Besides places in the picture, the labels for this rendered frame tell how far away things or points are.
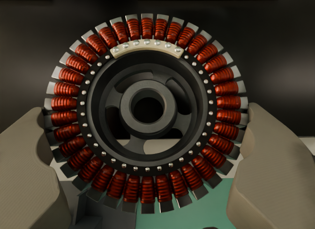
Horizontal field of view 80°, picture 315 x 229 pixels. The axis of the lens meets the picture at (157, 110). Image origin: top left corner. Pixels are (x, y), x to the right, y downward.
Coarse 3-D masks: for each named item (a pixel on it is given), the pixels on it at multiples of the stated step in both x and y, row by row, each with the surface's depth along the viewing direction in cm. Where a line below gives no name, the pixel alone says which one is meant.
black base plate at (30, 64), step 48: (0, 0) 20; (48, 0) 20; (96, 0) 20; (144, 0) 20; (192, 0) 20; (240, 0) 20; (288, 0) 20; (0, 48) 19; (48, 48) 19; (240, 48) 19; (288, 48) 19; (0, 96) 18; (48, 96) 18; (240, 96) 18; (288, 96) 18
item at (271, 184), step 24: (264, 120) 9; (264, 144) 8; (288, 144) 8; (240, 168) 7; (264, 168) 7; (288, 168) 7; (312, 168) 7; (240, 192) 6; (264, 192) 6; (288, 192) 6; (312, 192) 6; (240, 216) 6; (264, 216) 5; (288, 216) 5; (312, 216) 5
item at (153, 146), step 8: (144, 144) 20; (152, 144) 20; (160, 144) 20; (168, 144) 20; (240, 144) 20; (312, 144) 20; (144, 152) 20; (152, 152) 20; (160, 152) 20; (312, 152) 20; (232, 160) 20; (240, 160) 20; (56, 168) 19; (232, 168) 19; (64, 176) 19; (224, 176) 19; (232, 176) 19
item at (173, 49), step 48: (96, 48) 11; (144, 48) 11; (192, 48) 11; (96, 96) 11; (144, 96) 13; (192, 96) 12; (96, 144) 10; (192, 144) 10; (96, 192) 9; (144, 192) 9; (192, 192) 10
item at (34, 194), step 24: (24, 120) 9; (0, 144) 8; (24, 144) 8; (48, 144) 9; (0, 168) 7; (24, 168) 7; (48, 168) 7; (0, 192) 6; (24, 192) 6; (48, 192) 6; (0, 216) 5; (24, 216) 5; (48, 216) 5
